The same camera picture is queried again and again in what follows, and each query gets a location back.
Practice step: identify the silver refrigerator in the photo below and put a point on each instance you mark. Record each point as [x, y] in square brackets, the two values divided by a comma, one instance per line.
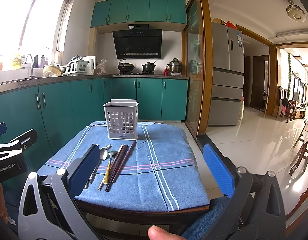
[228, 76]

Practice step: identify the chrome kitchen faucet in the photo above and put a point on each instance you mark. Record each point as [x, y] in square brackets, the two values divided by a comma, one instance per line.
[29, 60]

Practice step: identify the teal cabinets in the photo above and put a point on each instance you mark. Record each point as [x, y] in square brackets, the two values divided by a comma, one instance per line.
[121, 11]
[60, 107]

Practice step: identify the silver metal spoon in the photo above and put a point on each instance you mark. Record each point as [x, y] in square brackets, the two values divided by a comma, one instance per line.
[103, 156]

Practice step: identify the dark wooden table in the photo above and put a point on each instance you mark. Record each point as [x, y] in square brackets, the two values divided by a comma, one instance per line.
[145, 218]

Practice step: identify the white perforated utensil holder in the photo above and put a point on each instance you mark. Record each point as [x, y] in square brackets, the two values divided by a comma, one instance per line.
[122, 119]

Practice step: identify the white dish rack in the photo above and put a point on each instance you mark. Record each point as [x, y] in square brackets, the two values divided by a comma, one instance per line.
[76, 66]

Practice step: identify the black cooking pot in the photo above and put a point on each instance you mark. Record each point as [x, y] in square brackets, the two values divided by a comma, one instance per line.
[148, 67]

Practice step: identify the blue striped tablecloth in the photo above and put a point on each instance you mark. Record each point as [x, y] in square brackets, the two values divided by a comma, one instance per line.
[160, 175]

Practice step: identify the right hand thumb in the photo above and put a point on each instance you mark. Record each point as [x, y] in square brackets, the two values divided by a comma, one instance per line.
[157, 233]

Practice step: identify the white electric kettle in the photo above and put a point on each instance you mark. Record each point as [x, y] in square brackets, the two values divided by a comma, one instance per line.
[91, 64]

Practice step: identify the gold handled spoon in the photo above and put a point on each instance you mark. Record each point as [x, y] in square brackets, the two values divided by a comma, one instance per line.
[112, 154]

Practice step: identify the left hand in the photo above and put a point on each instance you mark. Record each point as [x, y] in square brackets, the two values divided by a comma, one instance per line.
[3, 211]

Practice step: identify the steel pressure cooker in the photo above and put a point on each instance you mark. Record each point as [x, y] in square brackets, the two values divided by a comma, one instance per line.
[175, 66]

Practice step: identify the black wok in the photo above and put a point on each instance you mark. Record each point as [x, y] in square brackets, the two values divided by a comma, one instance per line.
[125, 67]

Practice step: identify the black range hood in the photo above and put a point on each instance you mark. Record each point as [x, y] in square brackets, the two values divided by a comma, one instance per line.
[139, 43]

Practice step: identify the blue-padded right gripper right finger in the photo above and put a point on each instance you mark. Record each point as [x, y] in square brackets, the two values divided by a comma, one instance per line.
[255, 209]

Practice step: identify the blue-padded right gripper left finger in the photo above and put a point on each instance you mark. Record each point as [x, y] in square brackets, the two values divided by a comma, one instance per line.
[47, 207]

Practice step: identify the dark red chopstick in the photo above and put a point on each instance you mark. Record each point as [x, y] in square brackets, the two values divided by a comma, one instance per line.
[122, 164]

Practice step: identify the yellow bowl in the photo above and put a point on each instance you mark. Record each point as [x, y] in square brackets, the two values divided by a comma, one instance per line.
[52, 71]

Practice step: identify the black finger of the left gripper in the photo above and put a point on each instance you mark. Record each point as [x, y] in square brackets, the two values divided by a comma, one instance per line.
[27, 139]

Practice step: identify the glass sliding door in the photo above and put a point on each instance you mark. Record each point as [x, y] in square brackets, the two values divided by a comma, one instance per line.
[195, 58]

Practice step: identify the teal lower cabinets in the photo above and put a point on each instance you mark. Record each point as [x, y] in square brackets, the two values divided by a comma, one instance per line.
[60, 107]

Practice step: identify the red bottle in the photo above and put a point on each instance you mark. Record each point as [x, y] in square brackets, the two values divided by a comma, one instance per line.
[166, 71]

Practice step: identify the ceiling light fixture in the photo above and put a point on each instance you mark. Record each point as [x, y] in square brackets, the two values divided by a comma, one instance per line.
[295, 12]

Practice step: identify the dark brown chopstick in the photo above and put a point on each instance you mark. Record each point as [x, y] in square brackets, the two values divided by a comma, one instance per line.
[116, 166]

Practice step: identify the teal upper cabinets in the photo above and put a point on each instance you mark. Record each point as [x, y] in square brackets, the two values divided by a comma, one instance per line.
[121, 11]

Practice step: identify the wooden chair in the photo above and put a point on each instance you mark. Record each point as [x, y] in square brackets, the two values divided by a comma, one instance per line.
[301, 155]

